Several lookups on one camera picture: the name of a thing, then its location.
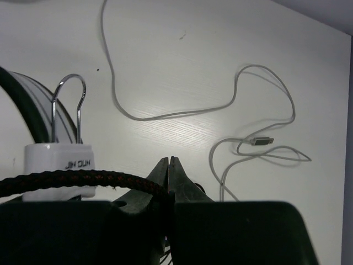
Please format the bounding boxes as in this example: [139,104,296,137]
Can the grey headphone cable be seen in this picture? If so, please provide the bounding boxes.
[99,0,313,202]

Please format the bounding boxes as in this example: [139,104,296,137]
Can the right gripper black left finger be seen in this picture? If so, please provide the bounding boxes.
[111,158,169,264]

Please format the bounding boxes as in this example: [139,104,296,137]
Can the black braided headphone cable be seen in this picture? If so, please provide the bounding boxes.
[0,169,169,206]

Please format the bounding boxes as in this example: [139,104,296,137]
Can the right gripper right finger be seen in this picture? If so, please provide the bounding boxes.
[168,156,213,264]

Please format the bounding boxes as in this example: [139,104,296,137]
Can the black and white headphones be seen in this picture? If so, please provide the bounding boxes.
[0,66,97,204]

